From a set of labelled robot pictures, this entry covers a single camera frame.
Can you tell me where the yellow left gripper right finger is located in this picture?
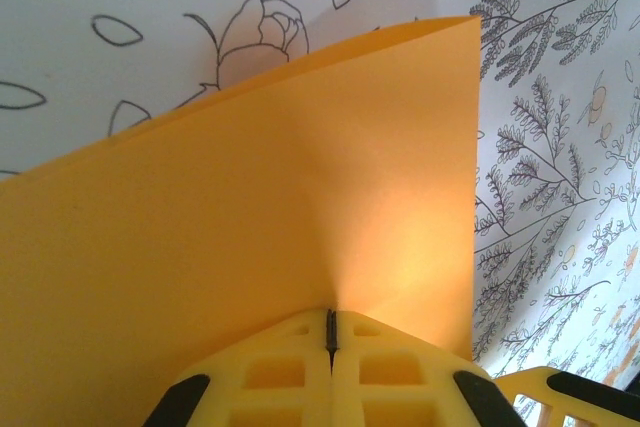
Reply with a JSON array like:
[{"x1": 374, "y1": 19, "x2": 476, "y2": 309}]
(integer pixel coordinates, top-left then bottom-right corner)
[{"x1": 329, "y1": 309, "x2": 530, "y2": 427}]

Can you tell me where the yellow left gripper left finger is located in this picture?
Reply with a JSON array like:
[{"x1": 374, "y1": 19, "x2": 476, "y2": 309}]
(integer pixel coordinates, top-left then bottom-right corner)
[{"x1": 143, "y1": 306, "x2": 333, "y2": 427}]

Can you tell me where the orange paper sheet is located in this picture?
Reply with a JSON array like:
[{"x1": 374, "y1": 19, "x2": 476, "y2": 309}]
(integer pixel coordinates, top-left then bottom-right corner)
[{"x1": 0, "y1": 15, "x2": 484, "y2": 427}]

